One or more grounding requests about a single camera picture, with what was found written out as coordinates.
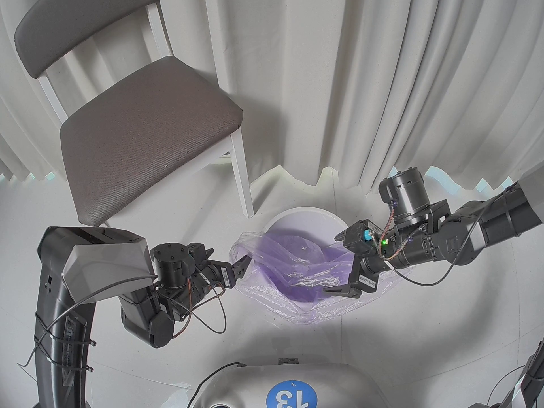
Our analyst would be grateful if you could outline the purple plastic bag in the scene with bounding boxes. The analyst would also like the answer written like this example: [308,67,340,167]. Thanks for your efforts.
[229,230,415,324]

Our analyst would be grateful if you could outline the grey padded white chair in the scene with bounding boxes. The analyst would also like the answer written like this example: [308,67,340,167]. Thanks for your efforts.
[14,0,256,228]

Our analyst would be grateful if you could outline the white trash bin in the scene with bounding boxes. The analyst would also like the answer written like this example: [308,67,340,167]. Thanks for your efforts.
[265,206,354,306]

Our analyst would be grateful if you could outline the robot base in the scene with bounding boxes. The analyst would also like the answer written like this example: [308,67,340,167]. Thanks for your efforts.
[187,357,383,408]

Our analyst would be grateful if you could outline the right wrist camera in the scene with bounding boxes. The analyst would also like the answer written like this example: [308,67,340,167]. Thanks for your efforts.
[343,219,381,256]

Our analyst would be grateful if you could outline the black cable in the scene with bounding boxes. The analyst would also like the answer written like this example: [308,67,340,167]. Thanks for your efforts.
[187,362,247,408]
[486,364,528,408]
[391,185,511,288]
[183,287,227,335]
[17,275,159,369]

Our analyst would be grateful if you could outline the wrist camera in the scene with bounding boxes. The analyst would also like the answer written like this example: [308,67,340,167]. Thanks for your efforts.
[343,219,381,256]
[187,242,214,267]

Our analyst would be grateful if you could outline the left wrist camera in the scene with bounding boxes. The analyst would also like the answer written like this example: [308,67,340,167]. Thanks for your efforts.
[187,242,214,267]

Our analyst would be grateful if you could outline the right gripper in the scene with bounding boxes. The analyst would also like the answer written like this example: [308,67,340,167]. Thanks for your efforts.
[323,230,409,299]

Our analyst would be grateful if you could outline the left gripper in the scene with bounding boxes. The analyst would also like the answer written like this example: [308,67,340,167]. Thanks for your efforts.
[189,257,252,303]

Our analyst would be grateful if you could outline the white curtain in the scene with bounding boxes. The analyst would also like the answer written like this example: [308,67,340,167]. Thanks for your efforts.
[0,0,544,194]

